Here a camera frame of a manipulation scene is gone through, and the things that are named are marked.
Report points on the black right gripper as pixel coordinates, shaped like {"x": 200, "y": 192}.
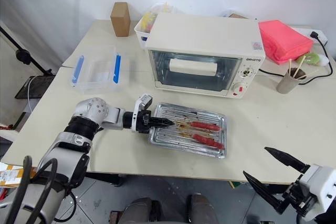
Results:
{"x": 302, "y": 198}

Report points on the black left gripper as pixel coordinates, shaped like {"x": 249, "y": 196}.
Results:
{"x": 144, "y": 123}

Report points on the silver metal baking tray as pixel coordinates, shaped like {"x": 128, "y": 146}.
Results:
{"x": 183, "y": 111}

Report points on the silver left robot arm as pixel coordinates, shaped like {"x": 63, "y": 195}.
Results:
{"x": 89, "y": 108}

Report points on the red sausage on skewer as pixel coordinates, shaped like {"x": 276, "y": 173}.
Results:
{"x": 204, "y": 126}
{"x": 208, "y": 141}

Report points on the large cream oven knob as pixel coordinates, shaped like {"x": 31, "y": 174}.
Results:
{"x": 240, "y": 88}

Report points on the small cream oven knob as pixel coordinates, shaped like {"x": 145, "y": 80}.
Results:
{"x": 247, "y": 73}

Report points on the cream white toaster oven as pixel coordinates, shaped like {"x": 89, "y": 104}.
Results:
{"x": 204, "y": 32}

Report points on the clear box with blue latches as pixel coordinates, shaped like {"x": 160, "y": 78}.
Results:
{"x": 99, "y": 74}

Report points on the dark rounded shape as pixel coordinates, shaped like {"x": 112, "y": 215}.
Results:
{"x": 202, "y": 208}
{"x": 139, "y": 211}

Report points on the white plastic basket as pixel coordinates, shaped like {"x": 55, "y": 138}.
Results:
{"x": 141, "y": 37}

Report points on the grey cup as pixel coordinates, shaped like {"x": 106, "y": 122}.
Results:
{"x": 287, "y": 85}

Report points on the yellow and red toy food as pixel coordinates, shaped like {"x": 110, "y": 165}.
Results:
{"x": 147, "y": 20}

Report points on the wooden stick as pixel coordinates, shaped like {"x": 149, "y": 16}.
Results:
{"x": 300, "y": 64}
{"x": 290, "y": 65}
{"x": 309, "y": 74}

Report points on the brown cardboard box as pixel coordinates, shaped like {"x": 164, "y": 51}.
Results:
{"x": 120, "y": 18}

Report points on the clear plastic bag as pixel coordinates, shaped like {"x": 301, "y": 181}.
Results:
{"x": 164, "y": 7}

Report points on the green round roll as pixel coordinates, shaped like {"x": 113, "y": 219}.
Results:
{"x": 311, "y": 58}

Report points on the white round object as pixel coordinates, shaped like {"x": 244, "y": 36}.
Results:
{"x": 324, "y": 61}

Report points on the clear box with brown contents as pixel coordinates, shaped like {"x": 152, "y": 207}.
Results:
{"x": 237, "y": 15}

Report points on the pink wrapped package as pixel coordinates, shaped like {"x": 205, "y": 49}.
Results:
{"x": 283, "y": 41}

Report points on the white power strip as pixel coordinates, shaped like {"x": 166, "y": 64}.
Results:
{"x": 304, "y": 31}

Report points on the black stand pole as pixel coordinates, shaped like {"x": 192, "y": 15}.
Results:
{"x": 23, "y": 55}

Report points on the labelled cardboard carton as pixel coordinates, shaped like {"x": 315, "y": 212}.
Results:
{"x": 13, "y": 175}

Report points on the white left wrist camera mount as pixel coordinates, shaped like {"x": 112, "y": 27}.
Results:
{"x": 144, "y": 101}

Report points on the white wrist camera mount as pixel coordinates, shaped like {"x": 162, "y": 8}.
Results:
{"x": 323, "y": 179}
{"x": 144, "y": 101}

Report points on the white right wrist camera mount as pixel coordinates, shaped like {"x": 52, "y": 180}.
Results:
{"x": 323, "y": 179}

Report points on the black stand base plate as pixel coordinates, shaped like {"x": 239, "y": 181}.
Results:
{"x": 35, "y": 87}

